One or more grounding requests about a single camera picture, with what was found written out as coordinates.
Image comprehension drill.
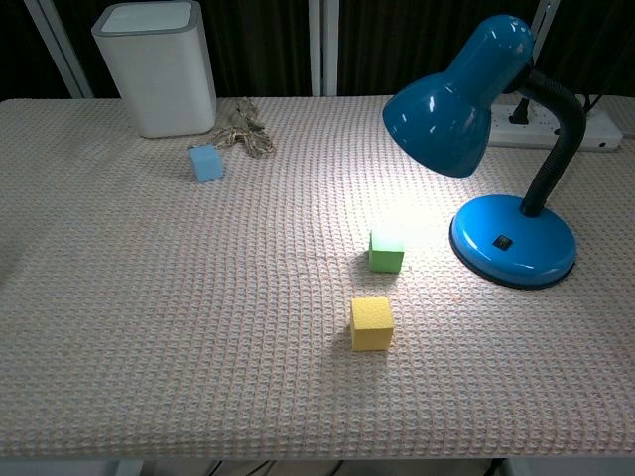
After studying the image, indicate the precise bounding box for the blue desk lamp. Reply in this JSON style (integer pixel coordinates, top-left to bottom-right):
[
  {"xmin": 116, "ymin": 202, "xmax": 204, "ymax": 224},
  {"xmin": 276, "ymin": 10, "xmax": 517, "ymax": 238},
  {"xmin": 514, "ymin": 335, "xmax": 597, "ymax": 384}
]
[{"xmin": 381, "ymin": 13, "xmax": 587, "ymax": 291}]

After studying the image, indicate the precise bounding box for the green foam cube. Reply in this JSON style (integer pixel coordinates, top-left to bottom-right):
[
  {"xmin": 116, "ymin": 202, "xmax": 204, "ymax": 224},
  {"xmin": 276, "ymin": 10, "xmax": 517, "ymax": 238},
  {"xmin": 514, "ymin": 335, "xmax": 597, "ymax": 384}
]
[{"xmin": 368, "ymin": 228, "xmax": 406, "ymax": 275}]

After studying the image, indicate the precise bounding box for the yellow foam cube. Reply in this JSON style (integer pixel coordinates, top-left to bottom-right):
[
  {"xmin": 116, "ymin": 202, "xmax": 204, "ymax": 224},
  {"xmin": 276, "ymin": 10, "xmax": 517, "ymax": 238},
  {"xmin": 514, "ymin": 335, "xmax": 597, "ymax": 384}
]
[{"xmin": 350, "ymin": 296, "xmax": 395, "ymax": 353}]

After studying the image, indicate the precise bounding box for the waffle weave tablecloth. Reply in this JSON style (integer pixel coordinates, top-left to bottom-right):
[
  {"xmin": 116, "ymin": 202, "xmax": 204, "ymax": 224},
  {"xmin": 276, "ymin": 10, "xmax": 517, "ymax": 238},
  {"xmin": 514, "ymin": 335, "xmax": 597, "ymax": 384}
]
[{"xmin": 0, "ymin": 95, "xmax": 635, "ymax": 460}]

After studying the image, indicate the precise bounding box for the light blue foam cube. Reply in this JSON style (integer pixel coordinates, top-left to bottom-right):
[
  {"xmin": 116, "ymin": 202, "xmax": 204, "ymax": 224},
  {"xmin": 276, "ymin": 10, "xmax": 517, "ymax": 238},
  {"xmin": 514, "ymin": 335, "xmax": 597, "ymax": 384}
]
[{"xmin": 188, "ymin": 144, "xmax": 225, "ymax": 184}]

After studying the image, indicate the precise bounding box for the white trash bin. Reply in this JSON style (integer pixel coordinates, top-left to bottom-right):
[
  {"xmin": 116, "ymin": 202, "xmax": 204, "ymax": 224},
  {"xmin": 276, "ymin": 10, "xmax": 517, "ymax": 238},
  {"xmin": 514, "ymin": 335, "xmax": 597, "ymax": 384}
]
[{"xmin": 90, "ymin": 0, "xmax": 218, "ymax": 140}]

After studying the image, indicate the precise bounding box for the black power plug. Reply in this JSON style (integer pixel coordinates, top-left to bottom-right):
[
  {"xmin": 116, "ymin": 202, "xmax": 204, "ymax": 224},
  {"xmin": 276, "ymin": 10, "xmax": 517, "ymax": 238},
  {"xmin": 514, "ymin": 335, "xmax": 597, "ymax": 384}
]
[{"xmin": 509, "ymin": 97, "xmax": 531, "ymax": 126}]

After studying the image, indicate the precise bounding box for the white power strip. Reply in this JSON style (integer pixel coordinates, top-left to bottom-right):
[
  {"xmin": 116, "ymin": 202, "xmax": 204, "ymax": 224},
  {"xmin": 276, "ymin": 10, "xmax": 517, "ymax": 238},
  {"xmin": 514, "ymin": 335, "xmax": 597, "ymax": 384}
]
[{"xmin": 486, "ymin": 102, "xmax": 623, "ymax": 151}]

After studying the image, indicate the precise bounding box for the beige braided rope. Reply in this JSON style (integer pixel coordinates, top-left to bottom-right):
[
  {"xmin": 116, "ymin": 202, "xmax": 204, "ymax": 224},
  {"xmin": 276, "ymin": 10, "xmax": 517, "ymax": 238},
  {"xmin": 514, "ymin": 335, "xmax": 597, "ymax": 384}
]
[{"xmin": 206, "ymin": 97, "xmax": 277, "ymax": 161}]

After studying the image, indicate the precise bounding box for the white frame post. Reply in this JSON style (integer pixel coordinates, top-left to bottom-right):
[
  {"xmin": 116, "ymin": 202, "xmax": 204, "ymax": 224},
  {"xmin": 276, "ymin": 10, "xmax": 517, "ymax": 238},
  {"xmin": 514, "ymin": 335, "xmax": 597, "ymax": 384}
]
[
  {"xmin": 308, "ymin": 0, "xmax": 340, "ymax": 97},
  {"xmin": 23, "ymin": 0, "xmax": 94, "ymax": 99},
  {"xmin": 531, "ymin": 0, "xmax": 561, "ymax": 54}
]

